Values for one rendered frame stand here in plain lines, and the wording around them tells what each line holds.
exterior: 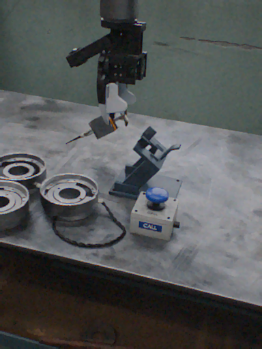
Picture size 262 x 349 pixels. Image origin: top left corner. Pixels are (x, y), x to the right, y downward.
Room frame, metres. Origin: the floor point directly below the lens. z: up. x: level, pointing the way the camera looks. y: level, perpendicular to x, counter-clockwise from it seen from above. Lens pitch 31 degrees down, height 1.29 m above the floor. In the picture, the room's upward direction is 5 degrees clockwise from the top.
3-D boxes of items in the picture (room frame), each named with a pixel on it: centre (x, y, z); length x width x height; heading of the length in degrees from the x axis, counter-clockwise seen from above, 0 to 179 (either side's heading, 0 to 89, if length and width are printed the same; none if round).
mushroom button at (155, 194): (0.64, -0.04, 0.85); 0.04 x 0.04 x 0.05
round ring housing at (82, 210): (0.68, 0.11, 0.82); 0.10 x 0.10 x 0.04
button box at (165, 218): (0.64, -0.05, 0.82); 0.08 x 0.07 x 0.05; 77
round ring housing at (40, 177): (0.74, 0.22, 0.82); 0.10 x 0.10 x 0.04
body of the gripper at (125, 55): (0.91, 0.05, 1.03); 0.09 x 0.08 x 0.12; 73
